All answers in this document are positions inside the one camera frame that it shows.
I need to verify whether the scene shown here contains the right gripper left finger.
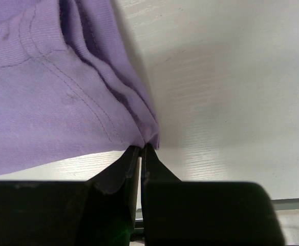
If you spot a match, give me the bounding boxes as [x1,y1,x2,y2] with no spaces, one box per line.
[0,146,140,245]

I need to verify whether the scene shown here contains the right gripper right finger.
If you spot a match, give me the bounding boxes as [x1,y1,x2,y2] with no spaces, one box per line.
[141,145,285,245]

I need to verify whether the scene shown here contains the purple t-shirt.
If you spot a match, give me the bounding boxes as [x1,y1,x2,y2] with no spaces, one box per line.
[0,1,159,175]

